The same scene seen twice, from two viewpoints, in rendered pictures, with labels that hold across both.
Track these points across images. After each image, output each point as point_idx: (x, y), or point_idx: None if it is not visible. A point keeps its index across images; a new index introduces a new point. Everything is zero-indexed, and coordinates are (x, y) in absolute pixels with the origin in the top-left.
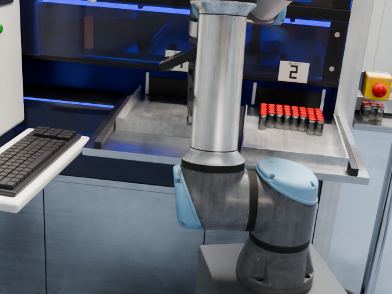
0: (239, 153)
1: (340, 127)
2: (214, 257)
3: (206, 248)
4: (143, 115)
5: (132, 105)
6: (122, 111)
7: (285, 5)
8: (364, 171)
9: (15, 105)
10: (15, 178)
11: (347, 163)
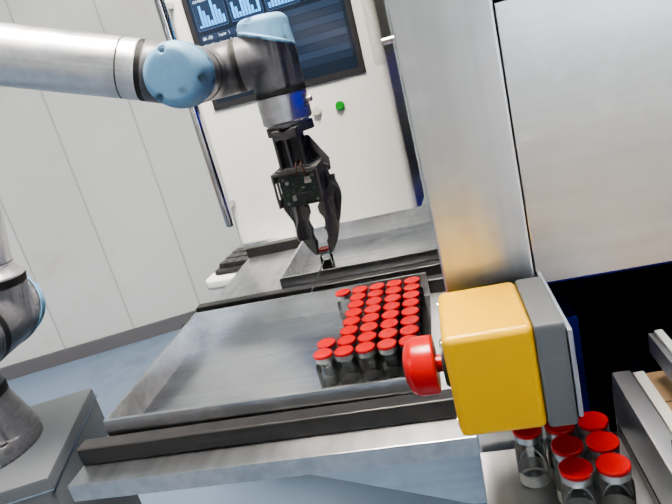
0: None
1: (352, 408)
2: (58, 401)
3: (80, 392)
4: (378, 239)
5: (415, 223)
6: (342, 224)
7: (8, 85)
8: (104, 477)
9: (389, 195)
10: (233, 260)
11: (107, 431)
